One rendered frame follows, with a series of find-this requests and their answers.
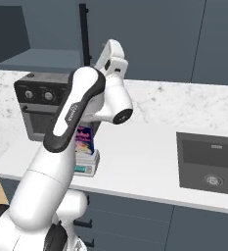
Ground blue cereal box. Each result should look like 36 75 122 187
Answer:
74 125 96 156

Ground open blue-grey wall cabinet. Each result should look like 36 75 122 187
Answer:
0 0 86 76

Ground black toaster oven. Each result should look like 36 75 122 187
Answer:
14 72 102 142

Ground dark grey sink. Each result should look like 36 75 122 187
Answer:
175 131 228 197

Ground blue-grey wall cabinet door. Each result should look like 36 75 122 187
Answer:
190 0 228 87
84 0 206 83

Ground blue-grey base cabinet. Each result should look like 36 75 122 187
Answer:
0 176 23 204

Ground blue-grey base cabinet door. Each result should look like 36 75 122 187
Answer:
164 205 228 251

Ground blue-grey drawer front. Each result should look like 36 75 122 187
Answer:
73 227 169 251
85 190 175 224
73 208 172 245

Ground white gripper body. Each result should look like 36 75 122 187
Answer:
95 38 125 69

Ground black cabinet door handle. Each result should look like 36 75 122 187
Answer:
78 3 93 67

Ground white digital scale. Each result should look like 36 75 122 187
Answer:
72 149 101 177

